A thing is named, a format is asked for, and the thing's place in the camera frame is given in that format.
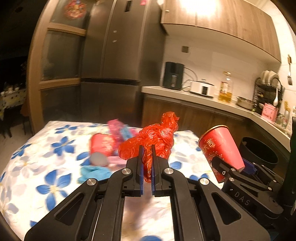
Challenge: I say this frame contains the cooking oil bottle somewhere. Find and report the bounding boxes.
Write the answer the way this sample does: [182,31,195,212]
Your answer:
[218,71,233,103]

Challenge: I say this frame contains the red paper cup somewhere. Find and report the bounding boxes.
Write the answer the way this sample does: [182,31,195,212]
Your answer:
[198,125,245,183]
[89,133,115,166]

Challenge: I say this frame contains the wooden glass door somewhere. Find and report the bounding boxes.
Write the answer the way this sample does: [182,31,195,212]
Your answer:
[27,0,96,133]

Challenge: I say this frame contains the steel mixing bowl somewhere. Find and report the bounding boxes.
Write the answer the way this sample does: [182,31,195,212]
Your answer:
[236,96,255,110]

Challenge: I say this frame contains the hanging slotted spatula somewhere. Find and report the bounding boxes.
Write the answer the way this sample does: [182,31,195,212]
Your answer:
[287,55,292,85]

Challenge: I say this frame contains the wooden lower cabinets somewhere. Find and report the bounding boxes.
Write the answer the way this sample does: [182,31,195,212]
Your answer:
[142,93,290,177]

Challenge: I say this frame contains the black dish rack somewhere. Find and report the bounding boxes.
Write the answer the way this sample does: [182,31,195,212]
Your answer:
[253,77,285,114]

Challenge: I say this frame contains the red paper cup lying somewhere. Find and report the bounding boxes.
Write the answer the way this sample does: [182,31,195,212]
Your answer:
[89,133,115,166]

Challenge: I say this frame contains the red plastic bag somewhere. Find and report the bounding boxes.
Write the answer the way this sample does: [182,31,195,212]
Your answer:
[117,111,180,183]

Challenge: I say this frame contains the white slow cooker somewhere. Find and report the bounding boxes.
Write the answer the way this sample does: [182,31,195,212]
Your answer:
[189,79,215,98]

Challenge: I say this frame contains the white plates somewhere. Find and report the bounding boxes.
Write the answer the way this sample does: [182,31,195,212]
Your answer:
[259,70,279,86]

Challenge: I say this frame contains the pink utensil basket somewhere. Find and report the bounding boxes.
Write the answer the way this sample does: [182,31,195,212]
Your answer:
[261,103,278,122]

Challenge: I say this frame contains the black trash bin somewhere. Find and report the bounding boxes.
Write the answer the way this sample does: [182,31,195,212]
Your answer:
[239,137,278,170]

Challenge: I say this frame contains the black air fryer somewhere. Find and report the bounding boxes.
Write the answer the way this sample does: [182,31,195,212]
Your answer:
[163,62,184,90]

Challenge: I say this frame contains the dark steel refrigerator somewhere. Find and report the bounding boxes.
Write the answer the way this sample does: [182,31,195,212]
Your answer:
[80,1,166,127]

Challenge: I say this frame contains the dark wall socket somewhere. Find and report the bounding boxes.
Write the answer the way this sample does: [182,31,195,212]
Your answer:
[182,46,189,53]

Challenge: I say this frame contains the blue floral tablecloth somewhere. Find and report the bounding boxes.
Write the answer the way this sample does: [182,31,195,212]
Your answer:
[0,120,225,241]

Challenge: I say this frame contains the wooden upper cabinet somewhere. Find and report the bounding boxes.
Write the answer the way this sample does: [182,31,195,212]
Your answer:
[161,1,281,63]

